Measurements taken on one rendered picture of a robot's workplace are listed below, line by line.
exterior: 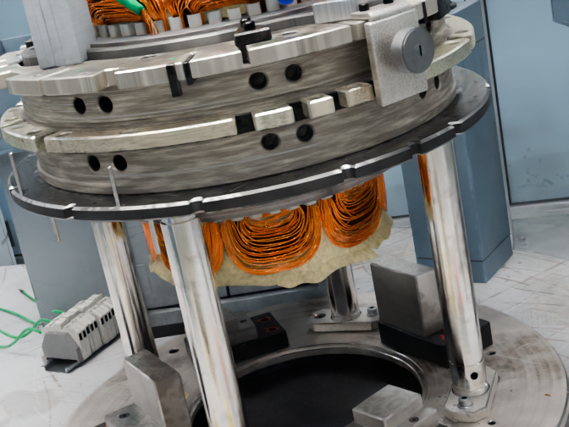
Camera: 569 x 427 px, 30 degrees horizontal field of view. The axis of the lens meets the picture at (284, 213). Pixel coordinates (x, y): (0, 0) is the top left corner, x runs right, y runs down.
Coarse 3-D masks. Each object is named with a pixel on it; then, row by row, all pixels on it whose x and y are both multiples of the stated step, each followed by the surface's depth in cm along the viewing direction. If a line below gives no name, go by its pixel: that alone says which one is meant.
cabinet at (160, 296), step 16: (128, 224) 99; (144, 240) 99; (144, 256) 100; (144, 272) 100; (144, 288) 101; (160, 288) 101; (224, 288) 101; (240, 288) 101; (256, 288) 101; (272, 288) 101; (288, 288) 101; (304, 288) 100; (320, 288) 100; (160, 304) 102; (176, 304) 102; (224, 304) 101; (240, 304) 100; (256, 304) 100; (272, 304) 100; (160, 320) 101; (176, 320) 101; (160, 336) 102
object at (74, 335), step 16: (80, 304) 104; (96, 304) 103; (112, 304) 103; (64, 320) 99; (80, 320) 100; (96, 320) 100; (112, 320) 102; (48, 336) 99; (64, 336) 98; (80, 336) 98; (96, 336) 100; (112, 336) 102; (48, 352) 100; (64, 352) 99; (80, 352) 99; (48, 368) 100; (64, 368) 99
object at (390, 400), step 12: (372, 396) 71; (384, 396) 71; (396, 396) 71; (408, 396) 70; (420, 396) 70; (360, 408) 70; (372, 408) 70; (384, 408) 69; (396, 408) 69; (408, 408) 70; (420, 408) 70; (432, 408) 70; (360, 420) 70; (372, 420) 69; (384, 420) 68; (396, 420) 69; (408, 420) 69; (420, 420) 69; (432, 420) 70
